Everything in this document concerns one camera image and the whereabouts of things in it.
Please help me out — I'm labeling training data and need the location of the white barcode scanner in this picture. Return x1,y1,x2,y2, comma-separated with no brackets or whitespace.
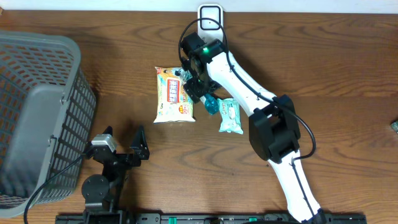
197,4,223,43

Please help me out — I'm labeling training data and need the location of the dark green round-logo box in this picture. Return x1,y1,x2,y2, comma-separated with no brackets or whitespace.
391,121,398,133

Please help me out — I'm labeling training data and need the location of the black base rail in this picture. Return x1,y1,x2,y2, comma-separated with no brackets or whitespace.
55,212,368,224

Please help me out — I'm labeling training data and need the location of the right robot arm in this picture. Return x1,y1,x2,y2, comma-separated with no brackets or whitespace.
179,32,327,223

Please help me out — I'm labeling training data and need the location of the pale green small packet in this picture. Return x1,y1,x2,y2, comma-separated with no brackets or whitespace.
217,98,243,134

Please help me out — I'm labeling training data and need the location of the teal spray bottle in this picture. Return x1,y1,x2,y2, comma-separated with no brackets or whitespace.
200,93,219,115

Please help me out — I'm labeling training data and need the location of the grey plastic shopping basket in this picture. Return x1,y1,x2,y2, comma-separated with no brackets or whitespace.
1,30,96,218

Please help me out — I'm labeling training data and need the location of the yellow wet wipes pack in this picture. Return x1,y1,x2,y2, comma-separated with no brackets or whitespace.
154,67,195,124

